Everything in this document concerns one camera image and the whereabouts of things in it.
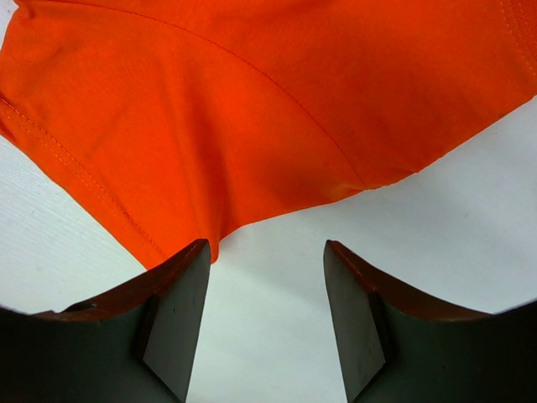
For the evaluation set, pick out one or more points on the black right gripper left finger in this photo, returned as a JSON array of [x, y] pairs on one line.
[[133, 343]]

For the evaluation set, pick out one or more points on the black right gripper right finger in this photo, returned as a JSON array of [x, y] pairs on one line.
[[397, 343]]

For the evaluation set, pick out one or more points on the orange t shirt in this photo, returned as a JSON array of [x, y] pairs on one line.
[[170, 121]]

